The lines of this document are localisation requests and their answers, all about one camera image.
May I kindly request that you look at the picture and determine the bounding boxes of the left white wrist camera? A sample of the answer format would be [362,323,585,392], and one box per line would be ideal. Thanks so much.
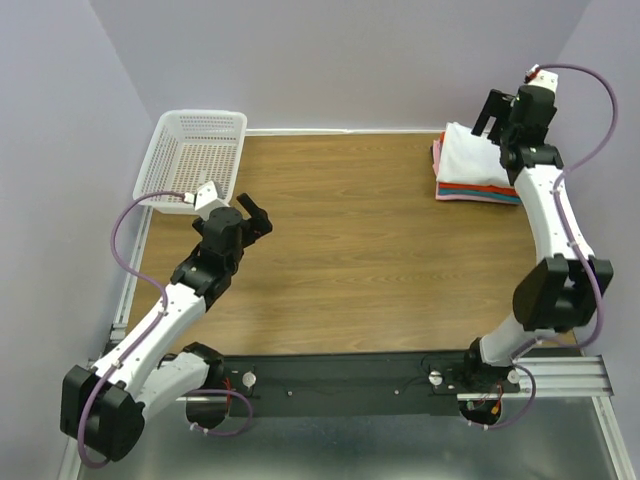
[182,181,229,220]

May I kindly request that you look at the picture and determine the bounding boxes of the orange folded t shirt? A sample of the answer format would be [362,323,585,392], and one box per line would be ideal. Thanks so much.
[438,182,517,196]

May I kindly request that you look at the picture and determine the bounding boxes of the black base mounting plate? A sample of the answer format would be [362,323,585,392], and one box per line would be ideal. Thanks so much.
[186,350,519,426]

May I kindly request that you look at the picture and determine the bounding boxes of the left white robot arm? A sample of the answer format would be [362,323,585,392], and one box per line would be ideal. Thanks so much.
[60,187,273,469]

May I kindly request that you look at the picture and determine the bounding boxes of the teal folded t shirt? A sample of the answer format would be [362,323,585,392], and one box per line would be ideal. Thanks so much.
[435,190,521,205]

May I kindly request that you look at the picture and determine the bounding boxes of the purple cable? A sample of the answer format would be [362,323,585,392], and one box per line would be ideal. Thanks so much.
[467,63,620,431]
[77,191,255,470]

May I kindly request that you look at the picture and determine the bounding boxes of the left aluminium side rail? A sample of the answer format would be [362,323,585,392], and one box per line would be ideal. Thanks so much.
[108,207,153,345]

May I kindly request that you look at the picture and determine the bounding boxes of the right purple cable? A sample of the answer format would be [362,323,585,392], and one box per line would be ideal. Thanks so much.
[467,63,620,431]

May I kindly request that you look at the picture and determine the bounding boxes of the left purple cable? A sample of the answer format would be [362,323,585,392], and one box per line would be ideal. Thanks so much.
[77,191,255,470]

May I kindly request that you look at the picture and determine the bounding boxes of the aluminium frame rail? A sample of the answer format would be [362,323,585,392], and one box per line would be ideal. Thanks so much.
[457,356,613,401]

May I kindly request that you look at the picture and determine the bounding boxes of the white plastic laundry basket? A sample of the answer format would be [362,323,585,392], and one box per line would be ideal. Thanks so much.
[133,109,247,215]

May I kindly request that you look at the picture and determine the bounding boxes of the white t shirt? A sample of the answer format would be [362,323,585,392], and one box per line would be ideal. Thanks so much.
[436,122,510,187]

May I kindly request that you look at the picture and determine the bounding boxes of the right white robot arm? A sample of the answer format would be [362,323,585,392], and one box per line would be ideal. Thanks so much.
[459,83,613,392]

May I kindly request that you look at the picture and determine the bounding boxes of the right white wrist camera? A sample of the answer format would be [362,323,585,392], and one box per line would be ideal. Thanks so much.
[524,65,559,93]

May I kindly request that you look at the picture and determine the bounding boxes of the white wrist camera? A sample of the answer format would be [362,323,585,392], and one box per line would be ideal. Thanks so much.
[182,181,229,220]
[524,65,559,93]

